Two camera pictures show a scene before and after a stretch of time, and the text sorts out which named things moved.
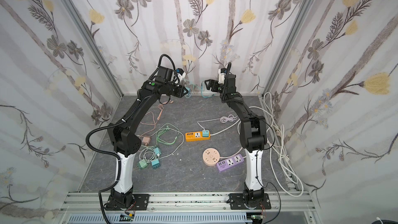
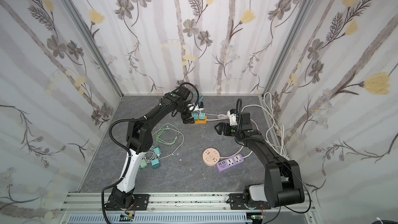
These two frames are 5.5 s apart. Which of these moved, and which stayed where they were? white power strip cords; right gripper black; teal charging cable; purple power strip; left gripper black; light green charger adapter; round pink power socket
Moved: teal charging cable; left gripper black; right gripper black
Stayed: purple power strip; white power strip cords; round pink power socket; light green charger adapter
